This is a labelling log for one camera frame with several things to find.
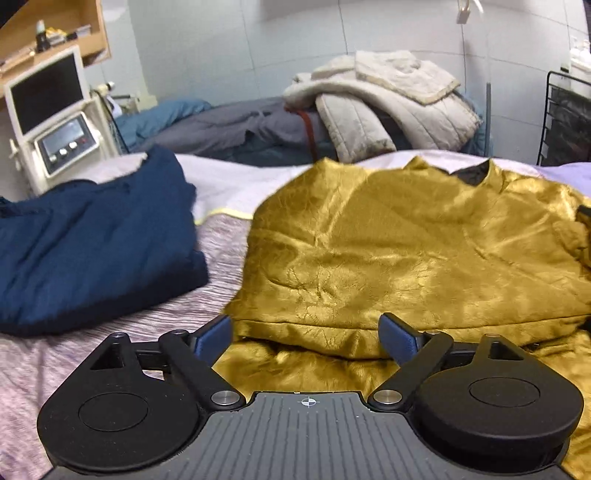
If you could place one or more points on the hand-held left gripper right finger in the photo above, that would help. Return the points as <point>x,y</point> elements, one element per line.
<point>399,337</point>

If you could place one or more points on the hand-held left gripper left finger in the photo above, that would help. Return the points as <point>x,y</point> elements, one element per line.
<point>212,339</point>

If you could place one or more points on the golden satin garment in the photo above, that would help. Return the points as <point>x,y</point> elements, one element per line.
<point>406,258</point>

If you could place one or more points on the purple striped blanket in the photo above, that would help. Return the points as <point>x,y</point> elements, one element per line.
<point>115,332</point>

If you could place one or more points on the navy blue folded garment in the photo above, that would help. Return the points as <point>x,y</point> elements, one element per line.
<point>92,240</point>

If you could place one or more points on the blue duvet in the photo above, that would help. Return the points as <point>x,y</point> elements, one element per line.
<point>152,117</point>

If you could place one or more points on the beige quilted coat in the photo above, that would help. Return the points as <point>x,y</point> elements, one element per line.
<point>392,101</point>

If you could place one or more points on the white machine with screen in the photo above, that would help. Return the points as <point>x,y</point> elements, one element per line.
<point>51,120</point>

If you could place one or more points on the grey lamp pole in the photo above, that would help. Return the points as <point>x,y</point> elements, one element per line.
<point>480,55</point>

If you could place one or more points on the wooden wall shelf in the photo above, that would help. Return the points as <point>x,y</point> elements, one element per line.
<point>51,32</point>

